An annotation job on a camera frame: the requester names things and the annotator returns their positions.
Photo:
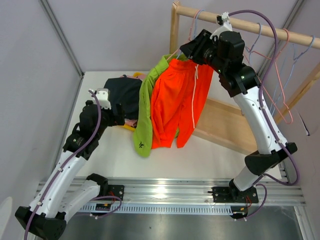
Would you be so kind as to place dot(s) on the wooden tray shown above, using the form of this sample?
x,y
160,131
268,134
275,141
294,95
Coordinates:
x,y
223,124

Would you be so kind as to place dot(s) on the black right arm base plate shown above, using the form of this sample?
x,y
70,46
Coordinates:
x,y
222,193

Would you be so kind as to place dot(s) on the dark navy shorts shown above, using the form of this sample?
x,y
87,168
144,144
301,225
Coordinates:
x,y
114,85

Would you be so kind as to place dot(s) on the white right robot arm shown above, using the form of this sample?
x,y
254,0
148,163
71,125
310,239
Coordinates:
x,y
224,53

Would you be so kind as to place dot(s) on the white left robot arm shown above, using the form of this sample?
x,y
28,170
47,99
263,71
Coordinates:
x,y
48,214

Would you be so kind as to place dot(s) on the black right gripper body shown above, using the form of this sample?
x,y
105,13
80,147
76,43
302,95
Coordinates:
x,y
204,51

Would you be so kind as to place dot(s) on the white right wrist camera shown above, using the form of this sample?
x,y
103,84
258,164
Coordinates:
x,y
225,26

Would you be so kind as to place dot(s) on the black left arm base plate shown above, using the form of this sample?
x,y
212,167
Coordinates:
x,y
116,190

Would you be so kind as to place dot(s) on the orange shorts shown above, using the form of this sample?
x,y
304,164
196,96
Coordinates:
x,y
177,101

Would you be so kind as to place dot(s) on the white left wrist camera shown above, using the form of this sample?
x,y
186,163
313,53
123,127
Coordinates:
x,y
101,96

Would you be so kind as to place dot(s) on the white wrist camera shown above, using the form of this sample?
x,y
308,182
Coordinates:
x,y
225,26
101,96

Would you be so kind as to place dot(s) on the aluminium mounting rail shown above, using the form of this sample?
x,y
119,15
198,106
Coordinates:
x,y
186,197

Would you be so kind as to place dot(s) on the pink patterned shorts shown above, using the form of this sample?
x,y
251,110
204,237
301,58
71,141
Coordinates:
x,y
130,97

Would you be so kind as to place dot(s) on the lime green shorts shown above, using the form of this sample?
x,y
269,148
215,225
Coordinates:
x,y
143,134

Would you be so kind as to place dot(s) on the wooden clothes rack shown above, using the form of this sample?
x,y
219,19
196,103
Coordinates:
x,y
178,10

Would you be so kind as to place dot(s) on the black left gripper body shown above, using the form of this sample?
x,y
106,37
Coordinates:
x,y
108,119

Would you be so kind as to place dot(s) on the yellow plastic tray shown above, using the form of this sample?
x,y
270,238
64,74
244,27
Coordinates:
x,y
130,127

